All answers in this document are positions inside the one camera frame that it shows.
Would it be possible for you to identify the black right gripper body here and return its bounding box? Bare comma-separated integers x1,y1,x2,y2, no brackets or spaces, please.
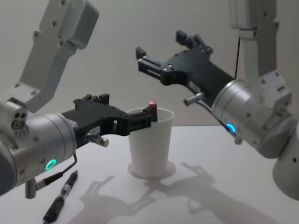
160,48,235,105

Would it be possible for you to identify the left gripper cable with plug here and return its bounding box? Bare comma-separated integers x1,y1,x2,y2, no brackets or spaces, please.
35,135,110,190

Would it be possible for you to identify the white round coaster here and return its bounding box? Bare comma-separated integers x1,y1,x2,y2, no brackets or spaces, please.
128,161,177,181

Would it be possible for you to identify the black pen with red cap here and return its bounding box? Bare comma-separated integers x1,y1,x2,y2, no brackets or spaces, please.
149,99,160,123

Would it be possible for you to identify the gripper cable with plug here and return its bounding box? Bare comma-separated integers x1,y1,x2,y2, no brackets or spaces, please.
184,91,237,132
35,135,110,190

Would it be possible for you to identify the white paper cup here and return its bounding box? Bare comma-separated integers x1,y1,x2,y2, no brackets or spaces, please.
127,107,175,179

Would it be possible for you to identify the right gripper cable with plug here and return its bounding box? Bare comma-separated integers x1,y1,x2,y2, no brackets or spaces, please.
184,91,237,132

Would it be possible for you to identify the white table cloth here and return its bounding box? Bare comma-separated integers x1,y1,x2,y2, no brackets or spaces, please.
0,126,299,224

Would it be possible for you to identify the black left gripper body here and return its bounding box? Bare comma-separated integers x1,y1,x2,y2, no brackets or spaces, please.
62,102,128,141

